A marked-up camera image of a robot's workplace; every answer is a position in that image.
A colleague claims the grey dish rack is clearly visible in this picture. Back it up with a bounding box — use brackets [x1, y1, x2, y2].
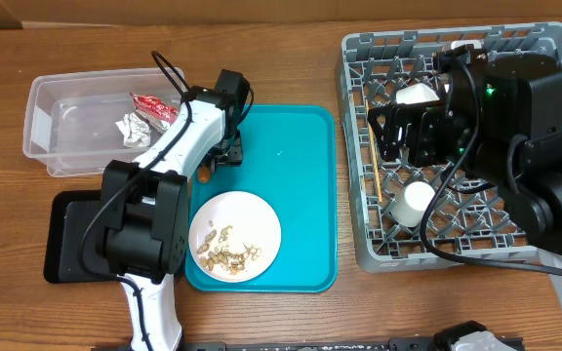
[337, 21, 562, 273]

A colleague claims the clear plastic bin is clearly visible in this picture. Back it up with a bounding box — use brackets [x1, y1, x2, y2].
[22, 68, 180, 177]

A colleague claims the black tray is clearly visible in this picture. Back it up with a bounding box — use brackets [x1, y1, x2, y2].
[43, 186, 188, 285]

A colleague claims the white plate with scraps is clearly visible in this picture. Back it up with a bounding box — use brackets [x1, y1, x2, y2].
[188, 191, 282, 284]

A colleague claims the white paper cup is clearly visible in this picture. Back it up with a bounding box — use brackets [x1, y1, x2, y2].
[390, 181, 435, 227]

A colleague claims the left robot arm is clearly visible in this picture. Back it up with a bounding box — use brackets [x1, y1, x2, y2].
[88, 70, 254, 350]

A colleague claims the teal serving tray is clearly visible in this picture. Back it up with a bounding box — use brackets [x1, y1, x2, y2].
[185, 104, 338, 293]

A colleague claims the red snack wrapper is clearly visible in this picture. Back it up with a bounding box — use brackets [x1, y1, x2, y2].
[131, 94, 179, 134]

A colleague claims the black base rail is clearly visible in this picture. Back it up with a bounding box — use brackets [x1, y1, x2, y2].
[178, 319, 526, 351]

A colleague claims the white paper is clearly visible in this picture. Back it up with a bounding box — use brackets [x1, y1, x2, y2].
[115, 112, 151, 148]

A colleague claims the pale green bowl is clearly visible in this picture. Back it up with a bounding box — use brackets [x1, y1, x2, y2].
[395, 83, 439, 104]

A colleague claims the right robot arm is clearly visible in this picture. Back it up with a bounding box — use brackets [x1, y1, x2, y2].
[368, 44, 562, 307]

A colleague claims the orange carrot piece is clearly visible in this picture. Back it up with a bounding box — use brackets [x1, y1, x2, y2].
[197, 165, 212, 184]

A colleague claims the wooden chopstick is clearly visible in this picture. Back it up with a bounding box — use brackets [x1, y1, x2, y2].
[364, 99, 383, 204]

